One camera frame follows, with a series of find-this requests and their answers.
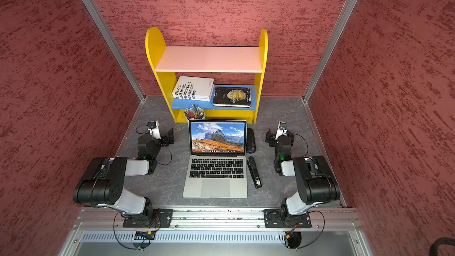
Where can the colored pencils bundle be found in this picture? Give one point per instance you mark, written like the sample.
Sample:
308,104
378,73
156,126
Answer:
194,110

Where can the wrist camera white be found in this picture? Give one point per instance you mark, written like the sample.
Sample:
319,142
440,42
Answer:
282,129
153,128

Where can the black stapler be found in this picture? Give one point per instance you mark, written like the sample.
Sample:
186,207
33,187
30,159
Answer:
254,172

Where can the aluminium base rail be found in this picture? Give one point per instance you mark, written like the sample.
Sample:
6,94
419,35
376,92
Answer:
191,218

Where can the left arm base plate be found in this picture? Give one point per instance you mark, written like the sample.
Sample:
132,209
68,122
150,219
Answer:
158,218

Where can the silver laptop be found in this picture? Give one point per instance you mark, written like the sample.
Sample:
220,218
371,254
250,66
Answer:
217,163

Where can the white book black text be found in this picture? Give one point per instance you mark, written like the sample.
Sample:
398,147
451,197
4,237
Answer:
194,88

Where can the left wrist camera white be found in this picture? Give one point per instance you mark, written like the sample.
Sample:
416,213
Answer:
153,128

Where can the black book gold cover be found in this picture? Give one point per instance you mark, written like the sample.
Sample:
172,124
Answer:
232,97

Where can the yellow shelf with pink board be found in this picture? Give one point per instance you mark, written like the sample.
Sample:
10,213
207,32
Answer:
167,61

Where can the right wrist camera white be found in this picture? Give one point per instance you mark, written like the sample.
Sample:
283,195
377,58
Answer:
282,129

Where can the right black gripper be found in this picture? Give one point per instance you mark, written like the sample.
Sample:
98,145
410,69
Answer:
270,138

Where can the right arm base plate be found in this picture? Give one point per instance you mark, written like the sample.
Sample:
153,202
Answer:
276,218

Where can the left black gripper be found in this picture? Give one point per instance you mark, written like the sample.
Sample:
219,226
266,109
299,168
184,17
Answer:
166,143

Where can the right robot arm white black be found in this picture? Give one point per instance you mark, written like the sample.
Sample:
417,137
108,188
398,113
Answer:
315,180

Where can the green pencil cup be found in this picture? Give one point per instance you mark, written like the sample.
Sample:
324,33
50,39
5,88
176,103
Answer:
189,117

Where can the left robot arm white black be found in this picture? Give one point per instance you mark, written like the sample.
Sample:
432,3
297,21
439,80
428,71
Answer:
102,184

